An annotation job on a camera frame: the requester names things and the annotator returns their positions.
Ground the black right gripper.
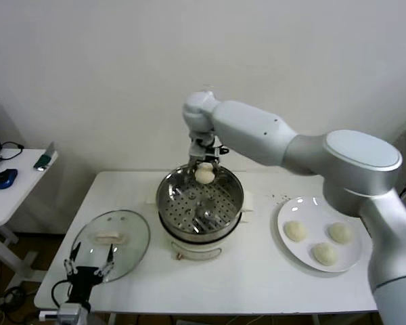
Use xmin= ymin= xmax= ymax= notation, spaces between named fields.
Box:
xmin=187 ymin=144 xmax=229 ymax=179

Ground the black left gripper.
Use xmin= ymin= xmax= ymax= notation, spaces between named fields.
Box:
xmin=64 ymin=241 xmax=115 ymax=304

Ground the white steamed baozi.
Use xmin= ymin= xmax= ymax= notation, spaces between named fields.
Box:
xmin=194 ymin=162 xmax=215 ymax=186
xmin=284 ymin=220 xmax=308 ymax=244
xmin=311 ymin=242 xmax=339 ymax=266
xmin=327 ymin=222 xmax=355 ymax=244

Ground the round glass pot lid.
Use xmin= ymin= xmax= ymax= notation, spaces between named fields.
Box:
xmin=70 ymin=210 xmax=151 ymax=284

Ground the stainless steel steamer basket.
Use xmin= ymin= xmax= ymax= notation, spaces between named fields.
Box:
xmin=145 ymin=162 xmax=256 ymax=243

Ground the white side table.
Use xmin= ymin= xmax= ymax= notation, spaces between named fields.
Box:
xmin=0 ymin=148 xmax=59 ymax=292

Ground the green and white flat box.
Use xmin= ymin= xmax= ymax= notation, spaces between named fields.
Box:
xmin=32 ymin=142 xmax=57 ymax=172

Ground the white round plate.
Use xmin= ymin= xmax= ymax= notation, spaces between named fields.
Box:
xmin=276 ymin=197 xmax=363 ymax=274

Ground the blue computer mouse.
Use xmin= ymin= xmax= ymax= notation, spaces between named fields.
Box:
xmin=0 ymin=168 xmax=18 ymax=190

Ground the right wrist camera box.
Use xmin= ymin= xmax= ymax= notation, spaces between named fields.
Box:
xmin=189 ymin=137 xmax=209 ymax=158

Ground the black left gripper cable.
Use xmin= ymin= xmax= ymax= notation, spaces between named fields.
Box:
xmin=51 ymin=279 xmax=72 ymax=307

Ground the black cable on side table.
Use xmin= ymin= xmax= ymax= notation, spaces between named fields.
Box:
xmin=0 ymin=141 xmax=24 ymax=162

